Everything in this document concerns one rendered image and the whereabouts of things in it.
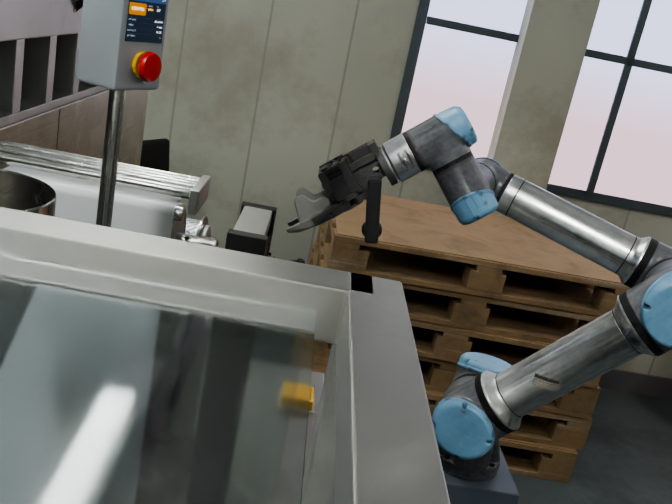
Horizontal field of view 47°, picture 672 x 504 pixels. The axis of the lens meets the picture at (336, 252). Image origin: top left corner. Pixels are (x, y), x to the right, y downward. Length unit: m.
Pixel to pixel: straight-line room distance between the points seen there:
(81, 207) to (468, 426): 0.75
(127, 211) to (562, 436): 2.69
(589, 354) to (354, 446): 1.11
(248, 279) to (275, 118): 3.54
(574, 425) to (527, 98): 1.54
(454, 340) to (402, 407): 2.88
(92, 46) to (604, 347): 0.92
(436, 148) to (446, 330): 1.88
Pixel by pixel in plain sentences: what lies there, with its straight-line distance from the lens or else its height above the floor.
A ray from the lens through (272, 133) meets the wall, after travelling 3.92.
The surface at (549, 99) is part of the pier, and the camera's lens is 3.90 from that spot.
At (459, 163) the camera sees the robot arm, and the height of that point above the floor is 1.52.
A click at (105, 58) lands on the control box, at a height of 1.64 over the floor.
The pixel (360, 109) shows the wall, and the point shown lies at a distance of 3.90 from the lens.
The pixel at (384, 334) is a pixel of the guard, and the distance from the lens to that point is 0.33.
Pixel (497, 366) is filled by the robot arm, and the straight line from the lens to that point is 1.55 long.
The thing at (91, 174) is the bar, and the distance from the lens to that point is 1.10.
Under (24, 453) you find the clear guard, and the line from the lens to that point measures 0.25.
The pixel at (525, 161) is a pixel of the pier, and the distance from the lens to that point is 3.92.
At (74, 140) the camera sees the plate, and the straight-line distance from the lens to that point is 1.72.
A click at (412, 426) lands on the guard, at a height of 1.60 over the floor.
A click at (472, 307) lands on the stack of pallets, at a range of 3.12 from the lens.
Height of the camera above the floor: 1.73
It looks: 18 degrees down
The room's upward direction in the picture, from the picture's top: 12 degrees clockwise
